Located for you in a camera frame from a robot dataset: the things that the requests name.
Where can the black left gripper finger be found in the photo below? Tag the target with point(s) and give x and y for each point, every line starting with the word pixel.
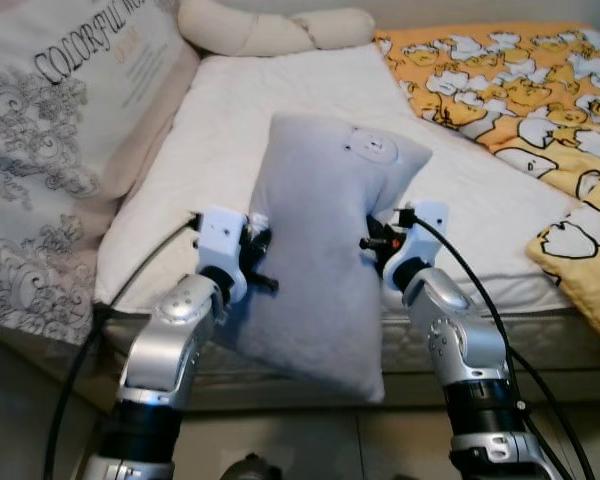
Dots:
pixel 264 284

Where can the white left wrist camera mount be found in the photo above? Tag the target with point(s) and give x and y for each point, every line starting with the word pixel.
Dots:
pixel 220 240

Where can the grey robot left leg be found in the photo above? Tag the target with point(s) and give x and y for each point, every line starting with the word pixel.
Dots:
pixel 250 468

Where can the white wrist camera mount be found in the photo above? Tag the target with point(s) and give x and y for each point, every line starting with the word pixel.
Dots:
pixel 220 240
pixel 427 240

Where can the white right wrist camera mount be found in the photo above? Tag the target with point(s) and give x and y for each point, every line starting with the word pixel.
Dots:
pixel 427 240

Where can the yellow cartoon egg blanket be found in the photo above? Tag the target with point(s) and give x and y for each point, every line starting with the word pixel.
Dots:
pixel 500 90

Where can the beige bolster pillow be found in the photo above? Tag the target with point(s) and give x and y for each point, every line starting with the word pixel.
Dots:
pixel 260 30

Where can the grey bear pillow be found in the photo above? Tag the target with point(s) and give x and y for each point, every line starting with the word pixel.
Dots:
pixel 310 250

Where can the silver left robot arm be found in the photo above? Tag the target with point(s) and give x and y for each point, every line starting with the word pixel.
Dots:
pixel 165 340

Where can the white quilted mattress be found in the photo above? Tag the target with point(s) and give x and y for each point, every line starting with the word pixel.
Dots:
pixel 460 200

